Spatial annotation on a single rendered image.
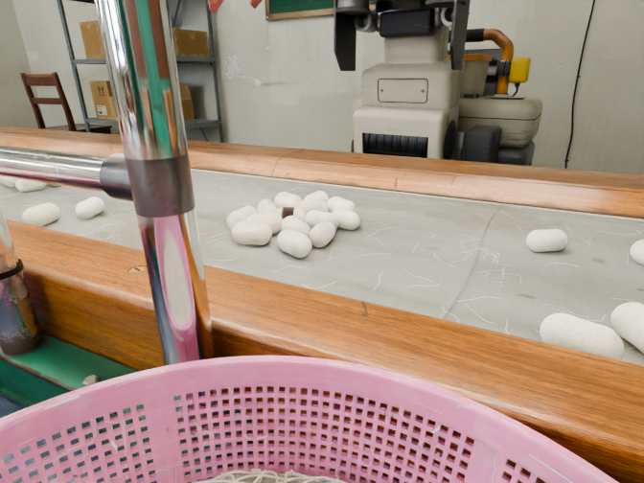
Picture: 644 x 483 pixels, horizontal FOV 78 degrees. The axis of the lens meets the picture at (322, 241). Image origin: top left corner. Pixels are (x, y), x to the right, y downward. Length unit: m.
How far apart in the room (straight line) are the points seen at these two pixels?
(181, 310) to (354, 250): 0.19
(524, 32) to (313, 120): 1.29
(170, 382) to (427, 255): 0.23
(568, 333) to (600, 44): 2.16
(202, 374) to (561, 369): 0.15
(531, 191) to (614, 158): 1.89
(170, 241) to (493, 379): 0.14
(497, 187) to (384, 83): 0.57
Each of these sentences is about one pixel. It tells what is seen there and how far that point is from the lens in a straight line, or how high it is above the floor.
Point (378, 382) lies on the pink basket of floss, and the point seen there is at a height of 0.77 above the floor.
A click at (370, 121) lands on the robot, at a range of 1.00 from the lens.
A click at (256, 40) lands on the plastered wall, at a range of 3.05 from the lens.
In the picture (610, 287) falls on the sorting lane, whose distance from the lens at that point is 0.35.
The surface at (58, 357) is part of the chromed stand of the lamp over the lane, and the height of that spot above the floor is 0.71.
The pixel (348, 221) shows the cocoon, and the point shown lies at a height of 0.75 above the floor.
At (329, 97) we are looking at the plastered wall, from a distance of 2.72.
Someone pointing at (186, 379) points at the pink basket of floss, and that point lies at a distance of 0.18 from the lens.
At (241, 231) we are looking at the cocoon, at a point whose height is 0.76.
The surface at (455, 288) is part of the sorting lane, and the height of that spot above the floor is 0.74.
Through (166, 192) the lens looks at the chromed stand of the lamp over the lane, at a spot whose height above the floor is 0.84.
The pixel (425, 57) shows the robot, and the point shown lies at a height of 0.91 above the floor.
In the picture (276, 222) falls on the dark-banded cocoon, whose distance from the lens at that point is 0.37.
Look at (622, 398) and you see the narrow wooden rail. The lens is 0.20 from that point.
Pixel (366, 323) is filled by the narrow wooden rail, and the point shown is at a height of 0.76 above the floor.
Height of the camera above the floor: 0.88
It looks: 23 degrees down
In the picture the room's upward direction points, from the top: straight up
